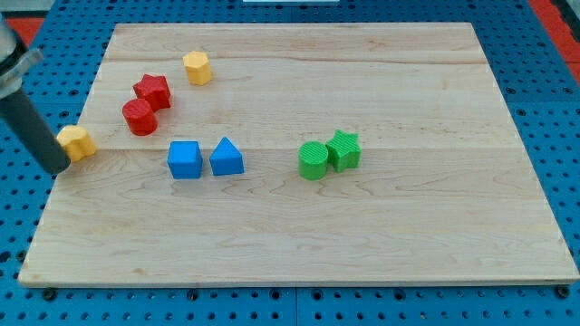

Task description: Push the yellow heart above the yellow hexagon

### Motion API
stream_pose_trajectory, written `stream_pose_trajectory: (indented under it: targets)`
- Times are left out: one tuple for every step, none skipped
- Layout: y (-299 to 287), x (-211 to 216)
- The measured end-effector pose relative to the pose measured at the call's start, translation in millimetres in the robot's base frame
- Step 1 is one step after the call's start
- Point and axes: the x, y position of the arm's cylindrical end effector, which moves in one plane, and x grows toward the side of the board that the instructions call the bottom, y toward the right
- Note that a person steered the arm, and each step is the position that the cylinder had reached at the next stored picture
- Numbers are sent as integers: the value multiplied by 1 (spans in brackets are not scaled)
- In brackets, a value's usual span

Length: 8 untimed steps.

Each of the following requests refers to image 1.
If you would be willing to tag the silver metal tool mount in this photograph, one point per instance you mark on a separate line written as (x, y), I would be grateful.
(16, 59)

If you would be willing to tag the green cylinder block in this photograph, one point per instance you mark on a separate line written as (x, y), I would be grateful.
(312, 160)

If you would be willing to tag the blue cube block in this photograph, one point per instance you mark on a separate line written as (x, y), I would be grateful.
(185, 159)

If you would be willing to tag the green star block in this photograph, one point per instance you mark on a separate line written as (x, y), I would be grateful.
(344, 150)

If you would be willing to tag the yellow heart block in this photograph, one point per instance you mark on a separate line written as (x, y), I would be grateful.
(76, 142)

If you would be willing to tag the yellow hexagon block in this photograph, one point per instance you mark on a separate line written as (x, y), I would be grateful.
(197, 68)

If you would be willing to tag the red cylinder block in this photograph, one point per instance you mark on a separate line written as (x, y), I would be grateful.
(139, 117)

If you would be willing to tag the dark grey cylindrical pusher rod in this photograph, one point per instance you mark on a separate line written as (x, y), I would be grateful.
(28, 125)

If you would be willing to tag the blue triangle block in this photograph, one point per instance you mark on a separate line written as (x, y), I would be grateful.
(226, 159)

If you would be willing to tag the light wooden board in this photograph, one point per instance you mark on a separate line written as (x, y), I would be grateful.
(445, 193)

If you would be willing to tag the red star block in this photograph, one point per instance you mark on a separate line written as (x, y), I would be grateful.
(155, 90)

